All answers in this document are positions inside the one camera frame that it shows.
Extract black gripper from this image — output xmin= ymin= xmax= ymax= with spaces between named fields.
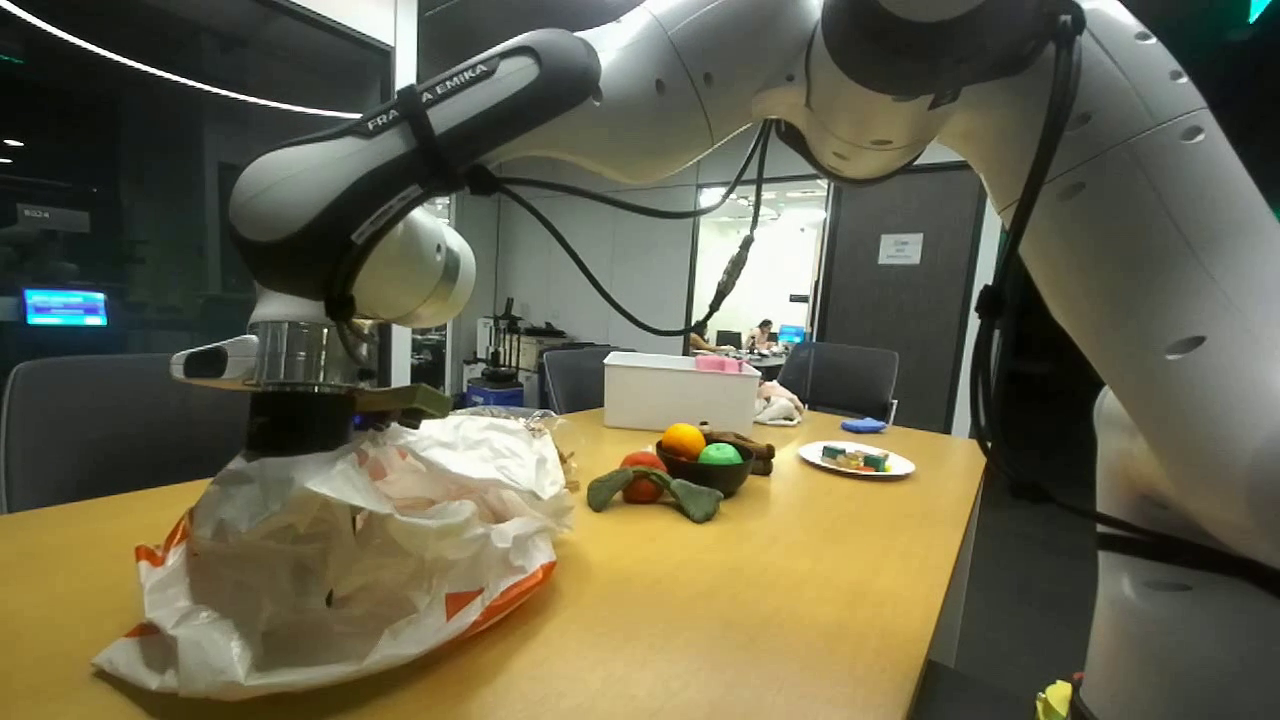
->
xmin=244 ymin=379 xmax=359 ymax=459

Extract white orange plastic bag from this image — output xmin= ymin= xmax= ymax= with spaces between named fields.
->
xmin=90 ymin=406 xmax=577 ymax=704

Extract orange fruit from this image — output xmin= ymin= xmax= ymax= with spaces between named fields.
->
xmin=659 ymin=418 xmax=709 ymax=462

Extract blue container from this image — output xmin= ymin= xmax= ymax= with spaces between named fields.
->
xmin=464 ymin=375 xmax=529 ymax=411

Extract wide grey office chair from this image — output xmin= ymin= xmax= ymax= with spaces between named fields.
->
xmin=0 ymin=346 xmax=260 ymax=515

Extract blue lit monitor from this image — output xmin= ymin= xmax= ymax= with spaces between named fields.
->
xmin=21 ymin=284 xmax=112 ymax=333

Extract dark office chair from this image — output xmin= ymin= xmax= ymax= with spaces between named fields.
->
xmin=536 ymin=340 xmax=614 ymax=415
xmin=774 ymin=340 xmax=903 ymax=422

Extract red toy tomato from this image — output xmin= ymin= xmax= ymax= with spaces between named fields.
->
xmin=614 ymin=449 xmax=673 ymax=508

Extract white box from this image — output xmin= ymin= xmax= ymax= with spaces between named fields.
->
xmin=600 ymin=346 xmax=764 ymax=437

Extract green felt leaves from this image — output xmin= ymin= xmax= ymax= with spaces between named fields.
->
xmin=583 ymin=459 xmax=728 ymax=528

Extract green food on plate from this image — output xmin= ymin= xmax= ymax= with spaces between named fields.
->
xmin=815 ymin=440 xmax=891 ymax=471

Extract white plate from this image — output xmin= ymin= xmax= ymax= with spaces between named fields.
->
xmin=796 ymin=437 xmax=919 ymax=482

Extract dark door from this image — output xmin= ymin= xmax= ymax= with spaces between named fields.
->
xmin=815 ymin=162 xmax=990 ymax=437

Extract white paper sign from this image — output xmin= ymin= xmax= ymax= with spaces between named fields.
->
xmin=875 ymin=227 xmax=927 ymax=267

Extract yellow green tag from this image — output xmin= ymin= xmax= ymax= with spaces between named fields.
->
xmin=1033 ymin=676 xmax=1078 ymax=720

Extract olive wrist camera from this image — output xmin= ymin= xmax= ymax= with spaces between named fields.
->
xmin=346 ymin=379 xmax=457 ymax=429

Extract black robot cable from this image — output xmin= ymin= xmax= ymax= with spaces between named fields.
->
xmin=479 ymin=120 xmax=780 ymax=345

